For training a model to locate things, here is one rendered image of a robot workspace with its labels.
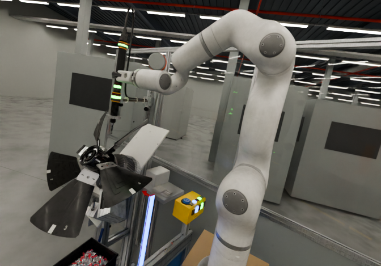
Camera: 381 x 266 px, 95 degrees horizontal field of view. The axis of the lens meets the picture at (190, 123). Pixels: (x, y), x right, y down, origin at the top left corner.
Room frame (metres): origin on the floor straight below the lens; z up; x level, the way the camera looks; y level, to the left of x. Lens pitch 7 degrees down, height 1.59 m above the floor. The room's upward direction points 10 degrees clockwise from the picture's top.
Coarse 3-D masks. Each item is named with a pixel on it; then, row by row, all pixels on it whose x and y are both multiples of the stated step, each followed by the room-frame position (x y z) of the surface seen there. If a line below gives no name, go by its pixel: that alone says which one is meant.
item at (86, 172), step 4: (84, 168) 0.87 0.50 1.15; (80, 172) 0.85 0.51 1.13; (84, 172) 0.86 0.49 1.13; (88, 172) 0.87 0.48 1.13; (92, 172) 0.88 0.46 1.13; (80, 176) 0.84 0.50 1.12; (84, 176) 0.85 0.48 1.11; (92, 176) 0.87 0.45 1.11; (96, 176) 0.88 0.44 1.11; (80, 180) 0.83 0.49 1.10; (84, 180) 0.84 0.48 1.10; (88, 180) 0.85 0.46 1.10; (92, 180) 0.86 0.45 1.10; (92, 184) 0.85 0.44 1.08
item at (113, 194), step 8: (104, 168) 0.82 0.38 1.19; (112, 168) 0.84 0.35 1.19; (120, 168) 0.86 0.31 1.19; (104, 176) 0.77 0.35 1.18; (112, 176) 0.78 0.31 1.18; (120, 176) 0.79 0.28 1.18; (128, 176) 0.80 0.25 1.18; (136, 176) 0.81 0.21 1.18; (144, 176) 0.82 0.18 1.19; (104, 184) 0.73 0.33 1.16; (112, 184) 0.74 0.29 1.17; (120, 184) 0.74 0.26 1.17; (128, 184) 0.75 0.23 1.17; (136, 184) 0.76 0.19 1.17; (144, 184) 0.76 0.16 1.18; (104, 192) 0.70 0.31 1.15; (112, 192) 0.70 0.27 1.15; (120, 192) 0.70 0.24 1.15; (128, 192) 0.71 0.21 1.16; (136, 192) 0.71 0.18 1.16; (104, 200) 0.67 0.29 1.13; (112, 200) 0.67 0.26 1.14; (120, 200) 0.67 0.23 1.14
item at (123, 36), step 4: (124, 28) 0.86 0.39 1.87; (124, 32) 0.86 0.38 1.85; (120, 36) 0.85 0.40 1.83; (124, 36) 0.85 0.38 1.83; (120, 40) 0.87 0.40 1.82; (124, 40) 0.88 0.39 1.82; (112, 104) 0.85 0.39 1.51; (116, 104) 0.85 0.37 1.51; (112, 108) 0.85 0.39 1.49; (116, 108) 0.86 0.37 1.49; (112, 112) 0.85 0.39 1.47; (116, 112) 0.86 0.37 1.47; (112, 120) 0.86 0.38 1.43
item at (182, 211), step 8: (192, 192) 0.97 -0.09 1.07; (176, 200) 0.86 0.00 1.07; (192, 200) 0.89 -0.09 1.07; (200, 200) 0.90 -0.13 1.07; (176, 208) 0.85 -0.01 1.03; (184, 208) 0.83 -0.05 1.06; (192, 208) 0.83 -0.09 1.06; (176, 216) 0.85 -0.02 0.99; (184, 216) 0.82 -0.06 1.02; (192, 216) 0.84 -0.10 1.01
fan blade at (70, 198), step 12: (72, 180) 0.82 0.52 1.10; (60, 192) 0.77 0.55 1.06; (72, 192) 0.78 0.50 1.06; (84, 192) 0.81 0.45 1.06; (48, 204) 0.74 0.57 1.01; (60, 204) 0.74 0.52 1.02; (72, 204) 0.76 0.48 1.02; (84, 204) 0.78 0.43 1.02; (36, 216) 0.71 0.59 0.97; (48, 216) 0.71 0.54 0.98; (60, 216) 0.72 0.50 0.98; (72, 216) 0.73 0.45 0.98; (84, 216) 0.75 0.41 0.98; (48, 228) 0.68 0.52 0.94; (60, 228) 0.69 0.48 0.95; (72, 228) 0.70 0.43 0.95
